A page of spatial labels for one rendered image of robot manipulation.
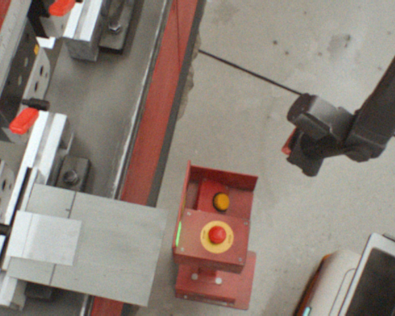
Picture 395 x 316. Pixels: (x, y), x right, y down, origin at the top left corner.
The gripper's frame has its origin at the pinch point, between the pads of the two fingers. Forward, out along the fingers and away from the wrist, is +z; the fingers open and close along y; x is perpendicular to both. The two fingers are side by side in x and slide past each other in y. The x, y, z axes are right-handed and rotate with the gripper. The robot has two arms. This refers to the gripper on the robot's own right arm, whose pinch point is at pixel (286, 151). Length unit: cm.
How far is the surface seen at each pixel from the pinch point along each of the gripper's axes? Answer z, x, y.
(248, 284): 85, 50, 10
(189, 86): 109, 5, -48
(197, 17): 109, -5, -74
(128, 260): 7.6, -15.7, 32.4
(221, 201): 27.9, 3.9, 7.3
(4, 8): -19, -56, 15
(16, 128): -12, -46, 27
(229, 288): 78, 40, 16
